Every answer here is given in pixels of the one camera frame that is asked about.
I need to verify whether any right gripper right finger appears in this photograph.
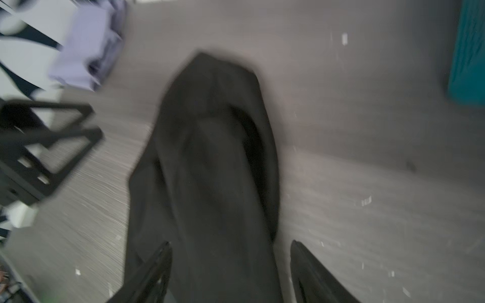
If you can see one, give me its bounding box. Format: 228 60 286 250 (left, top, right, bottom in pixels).
290 240 359 303

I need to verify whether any black garment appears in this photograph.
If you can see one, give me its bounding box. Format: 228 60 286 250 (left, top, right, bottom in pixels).
125 52 283 302

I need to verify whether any lavender skirt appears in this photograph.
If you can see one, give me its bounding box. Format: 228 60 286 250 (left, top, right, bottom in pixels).
48 1 128 91

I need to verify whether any teal plastic basket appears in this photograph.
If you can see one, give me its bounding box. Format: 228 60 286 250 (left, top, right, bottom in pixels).
447 0 484 106

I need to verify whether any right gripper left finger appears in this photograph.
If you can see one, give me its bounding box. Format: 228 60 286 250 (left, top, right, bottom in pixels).
107 242 173 303

